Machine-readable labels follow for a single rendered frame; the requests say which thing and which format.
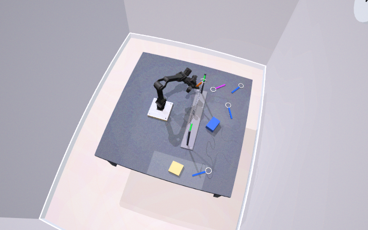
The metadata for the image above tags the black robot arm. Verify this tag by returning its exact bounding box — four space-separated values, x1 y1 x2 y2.
154 68 197 111

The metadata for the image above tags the blue rectangular block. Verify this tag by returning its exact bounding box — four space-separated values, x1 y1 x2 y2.
206 117 220 132

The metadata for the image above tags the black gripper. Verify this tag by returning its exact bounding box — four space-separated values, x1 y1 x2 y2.
184 78 199 93

